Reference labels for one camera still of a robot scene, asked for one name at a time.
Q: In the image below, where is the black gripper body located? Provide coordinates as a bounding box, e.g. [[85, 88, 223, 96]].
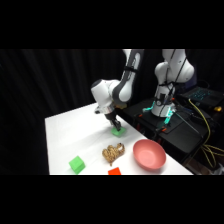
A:
[[104, 109, 118, 123]]

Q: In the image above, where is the green triangle block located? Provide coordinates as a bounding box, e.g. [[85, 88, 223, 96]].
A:
[[110, 126, 127, 138]]

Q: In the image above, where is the pink bowl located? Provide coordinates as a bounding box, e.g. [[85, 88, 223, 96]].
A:
[[132, 138, 167, 171]]

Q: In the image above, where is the striped tiger plush toy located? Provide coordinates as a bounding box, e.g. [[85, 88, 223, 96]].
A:
[[101, 142, 127, 167]]

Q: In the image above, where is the red cube block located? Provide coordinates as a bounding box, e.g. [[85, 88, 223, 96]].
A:
[[107, 167, 122, 176]]

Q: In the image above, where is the small green cube block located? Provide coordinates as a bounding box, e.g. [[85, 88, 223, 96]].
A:
[[68, 155, 86, 175]]

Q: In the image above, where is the black robot stand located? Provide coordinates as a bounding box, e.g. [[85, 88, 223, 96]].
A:
[[117, 97, 224, 166]]

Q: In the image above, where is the black curtain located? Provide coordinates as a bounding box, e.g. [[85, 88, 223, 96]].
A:
[[0, 49, 224, 176]]

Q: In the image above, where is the black laptop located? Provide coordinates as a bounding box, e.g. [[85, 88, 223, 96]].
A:
[[176, 85, 224, 110]]

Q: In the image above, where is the black cable on robot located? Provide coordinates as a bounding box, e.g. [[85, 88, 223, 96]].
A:
[[164, 49, 188, 101]]

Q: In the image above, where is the yellow cable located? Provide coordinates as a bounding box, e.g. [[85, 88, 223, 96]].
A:
[[187, 98, 224, 169]]

